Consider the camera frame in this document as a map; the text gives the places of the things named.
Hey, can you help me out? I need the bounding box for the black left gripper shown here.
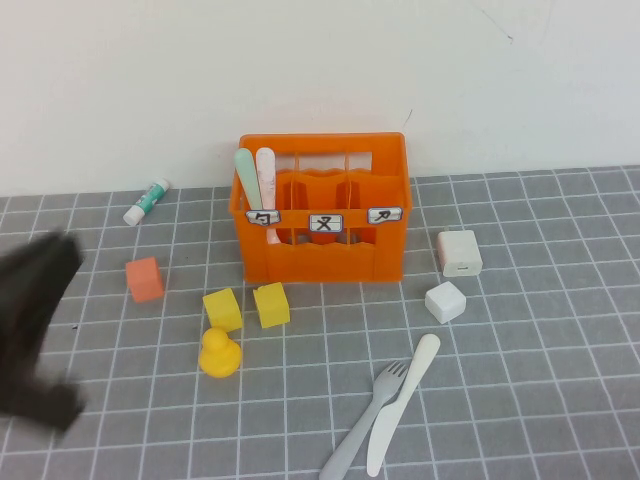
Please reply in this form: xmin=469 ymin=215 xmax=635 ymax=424
xmin=0 ymin=229 xmax=87 ymax=432

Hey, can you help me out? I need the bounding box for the grey plastic fork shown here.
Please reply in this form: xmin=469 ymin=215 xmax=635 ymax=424
xmin=318 ymin=360 xmax=410 ymax=480

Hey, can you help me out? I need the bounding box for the mint green plastic spoon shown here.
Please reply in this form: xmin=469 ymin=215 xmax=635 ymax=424
xmin=233 ymin=147 xmax=265 ymax=211

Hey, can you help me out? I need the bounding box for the pink plastic spoon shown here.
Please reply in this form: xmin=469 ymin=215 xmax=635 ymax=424
xmin=255 ymin=147 xmax=281 ymax=246

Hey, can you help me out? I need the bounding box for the white plastic knife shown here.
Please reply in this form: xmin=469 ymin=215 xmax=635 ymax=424
xmin=365 ymin=333 xmax=442 ymax=478

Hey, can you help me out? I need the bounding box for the orange plastic cutlery holder crate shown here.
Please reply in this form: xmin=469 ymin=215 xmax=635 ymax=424
xmin=228 ymin=131 xmax=413 ymax=285

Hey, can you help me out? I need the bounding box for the orange foam cube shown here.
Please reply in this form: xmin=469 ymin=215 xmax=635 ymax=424
xmin=124 ymin=256 xmax=165 ymax=303

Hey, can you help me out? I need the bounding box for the yellow rubber duck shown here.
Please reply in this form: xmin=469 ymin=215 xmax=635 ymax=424
xmin=197 ymin=327 xmax=244 ymax=380

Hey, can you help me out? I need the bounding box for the yellow foam cube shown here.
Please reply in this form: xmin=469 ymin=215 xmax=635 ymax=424
xmin=201 ymin=287 xmax=244 ymax=332
xmin=251 ymin=281 xmax=291 ymax=330

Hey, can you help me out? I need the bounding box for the white and green glue stick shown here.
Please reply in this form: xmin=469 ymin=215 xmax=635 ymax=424
xmin=122 ymin=177 xmax=171 ymax=227

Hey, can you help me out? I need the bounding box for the white foam cube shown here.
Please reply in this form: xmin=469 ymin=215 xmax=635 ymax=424
xmin=424 ymin=280 xmax=467 ymax=325

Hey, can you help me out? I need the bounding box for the grey grid patterned mat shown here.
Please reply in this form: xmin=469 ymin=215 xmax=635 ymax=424
xmin=0 ymin=164 xmax=640 ymax=480

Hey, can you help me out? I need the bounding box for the white USB wall charger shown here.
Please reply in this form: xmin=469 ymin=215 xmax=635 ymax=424
xmin=435 ymin=228 xmax=484 ymax=279

